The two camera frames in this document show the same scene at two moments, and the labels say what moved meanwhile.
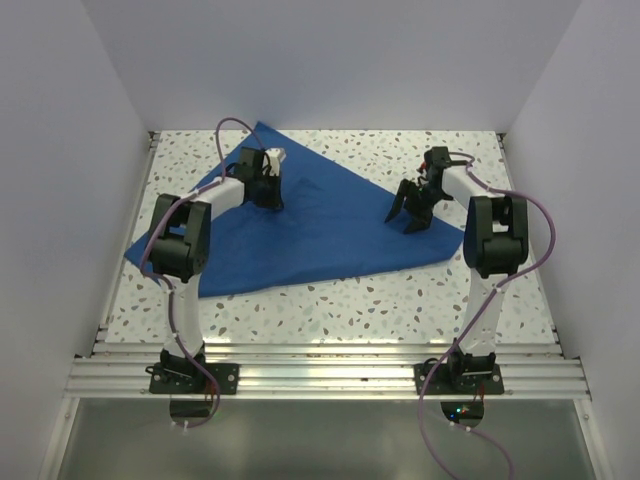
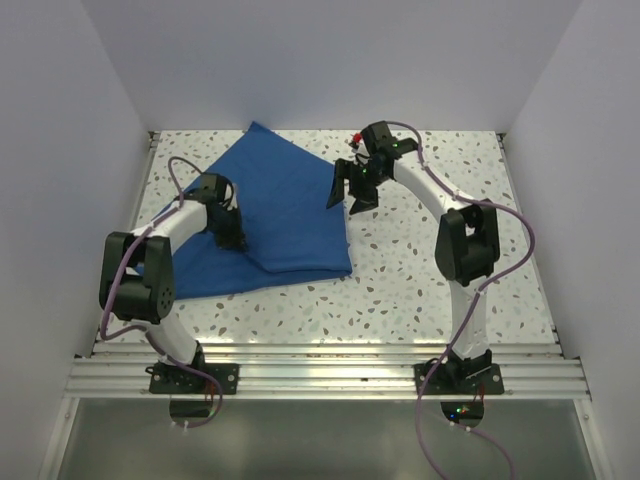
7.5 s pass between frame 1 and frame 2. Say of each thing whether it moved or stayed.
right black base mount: stayed
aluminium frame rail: stayed
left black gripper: moved
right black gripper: moved
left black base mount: stayed
